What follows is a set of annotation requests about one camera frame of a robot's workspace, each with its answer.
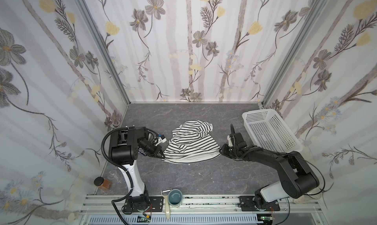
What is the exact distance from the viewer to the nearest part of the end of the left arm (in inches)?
32.1

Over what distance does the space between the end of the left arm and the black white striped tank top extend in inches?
2.8

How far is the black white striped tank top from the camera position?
0.92 meters
